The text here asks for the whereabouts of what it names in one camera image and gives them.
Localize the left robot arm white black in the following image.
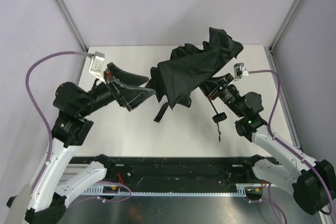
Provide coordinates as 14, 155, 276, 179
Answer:
5, 63, 155, 223

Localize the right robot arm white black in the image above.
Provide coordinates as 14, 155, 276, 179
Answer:
200, 73, 335, 215

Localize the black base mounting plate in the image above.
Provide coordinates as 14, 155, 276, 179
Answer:
70, 155, 275, 184

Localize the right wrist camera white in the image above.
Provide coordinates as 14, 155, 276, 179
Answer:
234, 62, 249, 80

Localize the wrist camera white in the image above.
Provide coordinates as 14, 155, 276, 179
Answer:
89, 51, 105, 82
234, 62, 249, 80

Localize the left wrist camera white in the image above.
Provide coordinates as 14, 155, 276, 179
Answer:
89, 51, 105, 82

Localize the left aluminium table rail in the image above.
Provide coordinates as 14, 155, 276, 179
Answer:
56, 50, 89, 156

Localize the slotted grey cable duct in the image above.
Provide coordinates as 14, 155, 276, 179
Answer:
48, 183, 263, 196

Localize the left aluminium frame post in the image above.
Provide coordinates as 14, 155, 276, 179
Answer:
54, 0, 88, 52

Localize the aluminium frame post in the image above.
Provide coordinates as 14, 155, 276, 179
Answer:
269, 0, 305, 52
54, 0, 88, 52

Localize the right aluminium frame post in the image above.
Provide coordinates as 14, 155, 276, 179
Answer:
269, 0, 305, 52

